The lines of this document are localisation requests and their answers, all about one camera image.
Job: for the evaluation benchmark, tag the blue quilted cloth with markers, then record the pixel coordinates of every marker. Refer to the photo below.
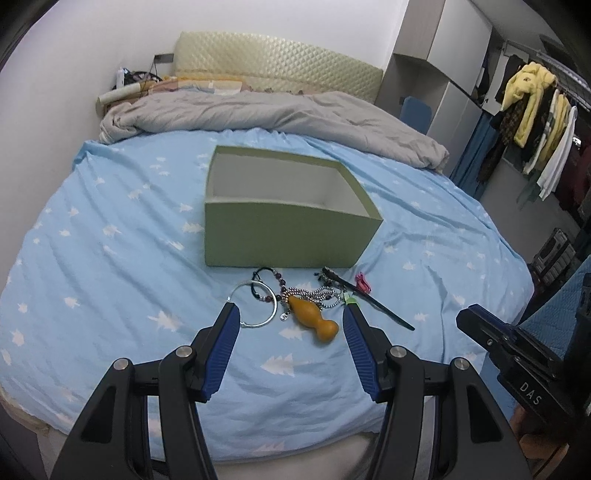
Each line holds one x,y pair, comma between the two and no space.
558,300

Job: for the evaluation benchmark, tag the blue chair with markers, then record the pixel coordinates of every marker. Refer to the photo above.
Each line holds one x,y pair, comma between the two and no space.
415,113

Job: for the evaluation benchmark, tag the yellow hoodie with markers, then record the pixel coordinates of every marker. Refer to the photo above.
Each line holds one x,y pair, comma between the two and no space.
528,99

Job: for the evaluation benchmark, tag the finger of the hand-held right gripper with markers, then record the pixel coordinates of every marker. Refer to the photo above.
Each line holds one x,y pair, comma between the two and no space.
478,325

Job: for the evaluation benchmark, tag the grey duvet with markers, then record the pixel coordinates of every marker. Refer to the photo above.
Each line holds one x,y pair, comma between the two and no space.
277,113

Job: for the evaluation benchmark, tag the grey hard case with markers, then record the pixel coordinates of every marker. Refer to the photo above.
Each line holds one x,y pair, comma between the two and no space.
554,256

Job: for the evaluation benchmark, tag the blue curtain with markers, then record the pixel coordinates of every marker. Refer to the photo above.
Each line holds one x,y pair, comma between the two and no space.
475,152

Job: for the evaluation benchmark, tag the patterned pillow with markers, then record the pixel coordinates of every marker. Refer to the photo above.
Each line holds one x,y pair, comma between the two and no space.
203,85

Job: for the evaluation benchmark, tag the metal clothes rack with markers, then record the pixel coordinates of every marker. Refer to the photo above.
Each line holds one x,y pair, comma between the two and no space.
554,64

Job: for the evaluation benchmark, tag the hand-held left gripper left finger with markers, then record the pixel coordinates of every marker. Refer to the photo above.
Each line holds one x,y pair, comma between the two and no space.
222,350

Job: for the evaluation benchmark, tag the black hair clip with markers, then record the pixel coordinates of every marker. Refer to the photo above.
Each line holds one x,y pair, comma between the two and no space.
369,302

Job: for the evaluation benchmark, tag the rolled paper tube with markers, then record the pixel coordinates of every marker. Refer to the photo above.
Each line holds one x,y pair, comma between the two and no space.
121,96

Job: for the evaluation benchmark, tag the blue star print bedsheet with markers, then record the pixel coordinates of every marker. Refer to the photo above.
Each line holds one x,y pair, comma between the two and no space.
115,258

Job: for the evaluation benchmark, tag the wooden gourd ornament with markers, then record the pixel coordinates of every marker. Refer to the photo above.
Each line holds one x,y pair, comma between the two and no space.
314,318

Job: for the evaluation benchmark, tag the green cardboard box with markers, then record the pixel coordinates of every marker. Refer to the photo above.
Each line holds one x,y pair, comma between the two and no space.
281,230

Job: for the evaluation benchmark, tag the white hanging garment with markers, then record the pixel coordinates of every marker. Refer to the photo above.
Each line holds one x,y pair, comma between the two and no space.
556,152

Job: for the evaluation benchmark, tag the pink ribbon hair clip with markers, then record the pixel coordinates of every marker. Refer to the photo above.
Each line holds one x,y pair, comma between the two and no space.
363,282

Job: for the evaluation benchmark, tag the small green hair clip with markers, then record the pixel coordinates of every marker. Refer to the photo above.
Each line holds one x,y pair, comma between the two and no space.
349,298

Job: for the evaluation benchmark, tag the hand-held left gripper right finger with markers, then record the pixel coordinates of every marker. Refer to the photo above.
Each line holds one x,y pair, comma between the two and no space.
361,353

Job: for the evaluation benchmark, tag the silver bangle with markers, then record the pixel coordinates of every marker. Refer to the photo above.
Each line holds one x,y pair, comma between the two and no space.
272,318

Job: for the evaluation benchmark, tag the dark hanging garments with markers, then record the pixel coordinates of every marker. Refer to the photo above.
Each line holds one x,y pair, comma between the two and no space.
503,124

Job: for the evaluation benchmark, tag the grey white wardrobe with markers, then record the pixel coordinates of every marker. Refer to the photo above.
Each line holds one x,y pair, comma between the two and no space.
443,55

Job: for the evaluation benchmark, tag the cream padded headboard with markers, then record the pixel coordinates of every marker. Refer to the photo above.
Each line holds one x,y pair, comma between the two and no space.
286,64

